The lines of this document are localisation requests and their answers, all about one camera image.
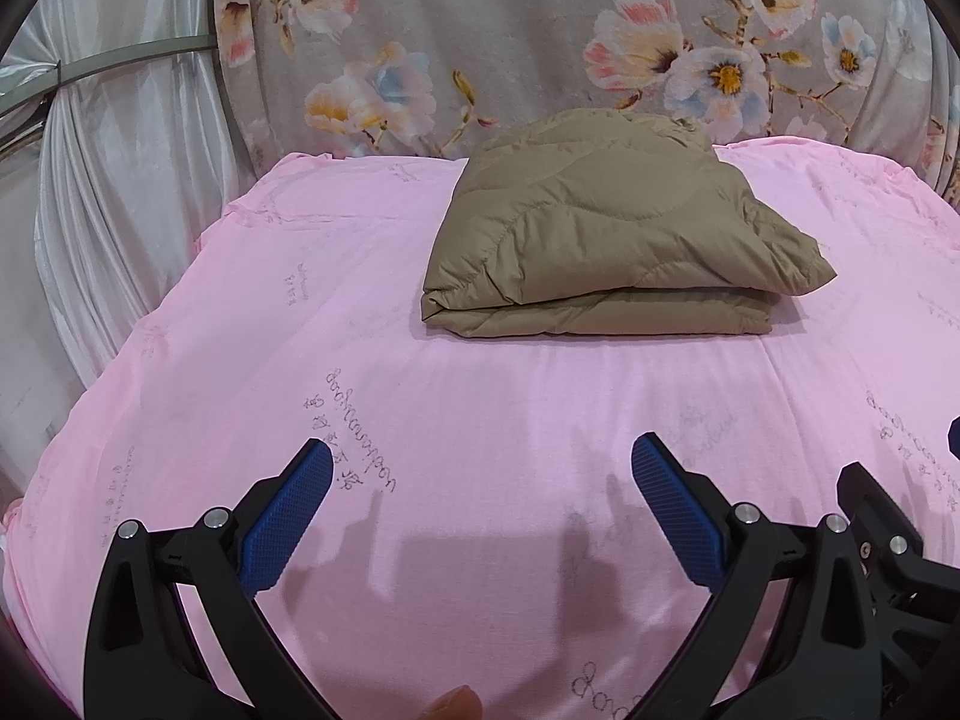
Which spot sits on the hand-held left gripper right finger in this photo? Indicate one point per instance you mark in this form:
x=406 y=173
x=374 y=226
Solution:
x=679 y=514

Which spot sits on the olive quilted jacket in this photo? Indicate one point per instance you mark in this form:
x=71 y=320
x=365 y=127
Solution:
x=600 y=240

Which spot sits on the person's left hand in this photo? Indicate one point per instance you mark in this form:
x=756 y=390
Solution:
x=451 y=705

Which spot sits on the white satin curtain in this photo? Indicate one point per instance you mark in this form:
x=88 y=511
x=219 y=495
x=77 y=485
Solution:
x=127 y=187

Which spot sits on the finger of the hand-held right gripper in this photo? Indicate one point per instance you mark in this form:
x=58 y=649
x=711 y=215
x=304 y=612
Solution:
x=955 y=436
x=892 y=540

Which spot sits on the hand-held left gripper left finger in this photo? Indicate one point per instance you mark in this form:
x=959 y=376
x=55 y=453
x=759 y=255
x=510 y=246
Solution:
x=285 y=517

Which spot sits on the grey floral cloth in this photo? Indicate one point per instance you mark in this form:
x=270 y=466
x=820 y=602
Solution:
x=525 y=30

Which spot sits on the grey metal bar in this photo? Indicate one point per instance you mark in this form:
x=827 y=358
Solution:
x=135 y=58

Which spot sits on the pink bed sheet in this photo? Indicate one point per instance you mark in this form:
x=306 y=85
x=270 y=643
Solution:
x=480 y=427

